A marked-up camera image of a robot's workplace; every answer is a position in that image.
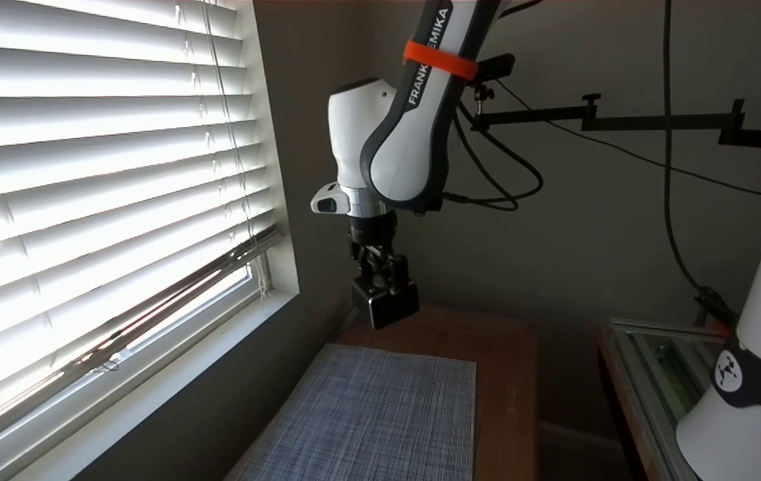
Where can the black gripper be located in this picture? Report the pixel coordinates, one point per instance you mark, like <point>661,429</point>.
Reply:
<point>371,250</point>

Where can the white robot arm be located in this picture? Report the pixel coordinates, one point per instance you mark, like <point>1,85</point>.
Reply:
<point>388,143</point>

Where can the aluminium rail robot base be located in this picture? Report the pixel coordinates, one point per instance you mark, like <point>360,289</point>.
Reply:
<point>651,374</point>

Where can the wooden side table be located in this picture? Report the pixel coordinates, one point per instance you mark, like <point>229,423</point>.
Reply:
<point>504,382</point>

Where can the grey woven placemat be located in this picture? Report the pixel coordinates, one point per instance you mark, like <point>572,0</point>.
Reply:
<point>368,416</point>

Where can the white window blinds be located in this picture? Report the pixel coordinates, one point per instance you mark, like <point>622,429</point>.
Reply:
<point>135,150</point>

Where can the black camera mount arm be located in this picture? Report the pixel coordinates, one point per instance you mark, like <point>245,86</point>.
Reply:
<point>729,127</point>

